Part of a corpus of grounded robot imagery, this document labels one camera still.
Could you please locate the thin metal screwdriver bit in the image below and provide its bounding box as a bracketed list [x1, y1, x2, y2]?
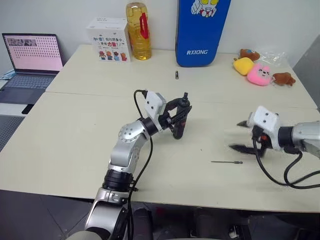
[210, 160, 244, 165]

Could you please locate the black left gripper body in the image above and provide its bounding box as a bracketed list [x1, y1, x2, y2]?
[159, 106, 176, 130]

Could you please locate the black screwdriver handle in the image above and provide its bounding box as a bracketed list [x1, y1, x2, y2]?
[171, 91, 193, 140]

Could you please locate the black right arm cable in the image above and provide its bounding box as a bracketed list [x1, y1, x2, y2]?
[251, 138, 320, 190]

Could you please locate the yellow cooking oil bottle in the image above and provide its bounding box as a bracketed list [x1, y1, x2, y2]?
[125, 1, 153, 61]

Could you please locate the small brown plush toy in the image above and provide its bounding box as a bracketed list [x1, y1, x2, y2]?
[272, 72, 296, 87]

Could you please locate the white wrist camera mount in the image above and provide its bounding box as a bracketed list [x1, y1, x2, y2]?
[247, 105, 285, 152]
[144, 91, 167, 132]

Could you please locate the blue cartoon print case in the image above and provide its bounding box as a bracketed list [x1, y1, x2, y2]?
[175, 0, 232, 68]

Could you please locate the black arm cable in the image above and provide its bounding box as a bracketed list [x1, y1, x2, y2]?
[251, 138, 320, 190]
[126, 89, 154, 240]

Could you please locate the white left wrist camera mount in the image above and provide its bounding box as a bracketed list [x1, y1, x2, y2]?
[144, 91, 167, 132]

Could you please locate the brown bear plush toy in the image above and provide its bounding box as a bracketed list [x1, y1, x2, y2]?
[239, 48, 261, 62]

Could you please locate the open grey laptop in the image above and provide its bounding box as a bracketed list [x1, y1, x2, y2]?
[0, 32, 64, 106]

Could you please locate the pink plush toy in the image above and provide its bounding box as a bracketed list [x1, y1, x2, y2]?
[246, 62, 274, 87]

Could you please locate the grey robot torso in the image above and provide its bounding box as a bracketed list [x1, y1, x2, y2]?
[66, 230, 111, 240]

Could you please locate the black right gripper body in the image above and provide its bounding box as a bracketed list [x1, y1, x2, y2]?
[250, 125, 274, 152]

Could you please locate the yellow plush toy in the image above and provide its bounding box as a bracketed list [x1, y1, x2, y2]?
[232, 57, 256, 76]

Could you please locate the white printed cardboard box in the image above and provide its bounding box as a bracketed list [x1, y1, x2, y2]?
[86, 16, 132, 63]

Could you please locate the clear plastic bag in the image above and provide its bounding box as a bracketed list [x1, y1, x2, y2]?
[259, 51, 288, 69]

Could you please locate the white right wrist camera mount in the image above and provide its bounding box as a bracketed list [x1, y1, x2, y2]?
[247, 105, 285, 152]

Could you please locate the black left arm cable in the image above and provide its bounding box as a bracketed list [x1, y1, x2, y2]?
[126, 89, 154, 240]

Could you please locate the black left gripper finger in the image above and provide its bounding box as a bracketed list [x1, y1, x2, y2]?
[170, 105, 193, 129]
[164, 98, 188, 113]

